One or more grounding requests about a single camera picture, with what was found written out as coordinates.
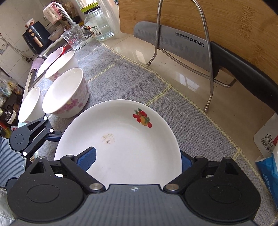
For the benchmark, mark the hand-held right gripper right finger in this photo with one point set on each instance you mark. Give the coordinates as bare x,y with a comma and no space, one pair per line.
186,163

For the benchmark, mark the glass jar with green lid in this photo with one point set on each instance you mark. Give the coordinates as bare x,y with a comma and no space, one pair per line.
97,24

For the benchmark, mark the white plate with fruit print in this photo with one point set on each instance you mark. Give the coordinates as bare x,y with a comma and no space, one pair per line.
130,141

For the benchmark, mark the white bowl with pink flowers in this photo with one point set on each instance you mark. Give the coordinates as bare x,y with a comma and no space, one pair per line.
30,104
63,63
65,95

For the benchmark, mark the clear glass mug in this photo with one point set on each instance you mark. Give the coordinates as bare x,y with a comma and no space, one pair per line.
75,37

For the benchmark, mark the dark blue air fryer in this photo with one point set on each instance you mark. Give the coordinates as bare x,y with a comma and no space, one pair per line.
34,39

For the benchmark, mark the bamboo cutting board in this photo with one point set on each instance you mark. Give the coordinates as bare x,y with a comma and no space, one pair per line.
239,21

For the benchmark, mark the metal bowl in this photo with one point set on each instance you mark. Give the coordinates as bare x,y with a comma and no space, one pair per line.
55,34

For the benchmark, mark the grey and teal towel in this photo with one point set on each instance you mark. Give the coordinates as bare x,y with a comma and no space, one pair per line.
130,76

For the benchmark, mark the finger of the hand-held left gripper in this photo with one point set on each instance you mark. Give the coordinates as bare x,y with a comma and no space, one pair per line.
55,137

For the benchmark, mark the wall socket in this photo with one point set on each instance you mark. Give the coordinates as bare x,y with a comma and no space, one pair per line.
26,59

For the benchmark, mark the pink and white strainer basket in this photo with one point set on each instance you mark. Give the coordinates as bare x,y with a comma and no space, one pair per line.
47,63

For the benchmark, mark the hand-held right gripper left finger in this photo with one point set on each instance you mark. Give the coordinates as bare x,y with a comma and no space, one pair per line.
88,158

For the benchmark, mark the white jacket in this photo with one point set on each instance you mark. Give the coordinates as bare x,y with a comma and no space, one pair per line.
4,208

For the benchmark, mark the pink cloth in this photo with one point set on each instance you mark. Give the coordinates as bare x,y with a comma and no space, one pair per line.
53,13

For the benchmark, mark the tall sleeve of plastic cups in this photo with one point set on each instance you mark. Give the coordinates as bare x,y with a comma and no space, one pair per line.
109,17

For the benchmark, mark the blue and white bag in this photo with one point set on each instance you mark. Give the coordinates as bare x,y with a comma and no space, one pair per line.
268,178

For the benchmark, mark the crumpled plastic bags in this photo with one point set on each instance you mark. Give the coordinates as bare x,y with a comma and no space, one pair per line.
9,93

